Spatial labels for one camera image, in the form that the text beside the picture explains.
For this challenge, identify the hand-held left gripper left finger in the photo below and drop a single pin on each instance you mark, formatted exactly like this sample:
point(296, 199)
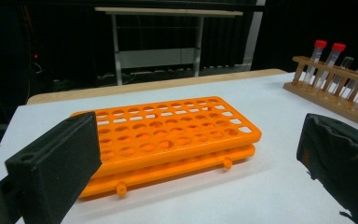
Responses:
point(52, 168)

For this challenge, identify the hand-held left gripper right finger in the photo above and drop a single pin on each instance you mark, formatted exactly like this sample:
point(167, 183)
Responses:
point(345, 165)

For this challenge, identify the wooden test tube rack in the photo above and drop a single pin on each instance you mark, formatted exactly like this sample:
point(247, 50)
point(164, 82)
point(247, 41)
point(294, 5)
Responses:
point(323, 101)

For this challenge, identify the red-capped test tube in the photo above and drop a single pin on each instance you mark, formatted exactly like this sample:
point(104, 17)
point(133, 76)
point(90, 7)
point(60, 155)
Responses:
point(320, 44)
point(338, 47)

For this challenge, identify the orange plastic tube rack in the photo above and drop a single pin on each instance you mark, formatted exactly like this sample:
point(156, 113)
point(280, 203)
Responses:
point(174, 137)

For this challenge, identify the white table cover sheet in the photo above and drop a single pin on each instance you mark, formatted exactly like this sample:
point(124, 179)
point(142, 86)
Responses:
point(276, 174)

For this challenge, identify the red indicator light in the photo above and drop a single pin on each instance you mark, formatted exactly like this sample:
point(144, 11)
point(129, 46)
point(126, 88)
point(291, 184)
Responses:
point(36, 56)

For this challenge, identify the white upright post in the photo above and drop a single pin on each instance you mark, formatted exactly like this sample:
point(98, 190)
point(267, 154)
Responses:
point(254, 37)

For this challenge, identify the metal stand frame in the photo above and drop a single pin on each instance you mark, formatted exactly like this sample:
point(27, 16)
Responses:
point(167, 11)

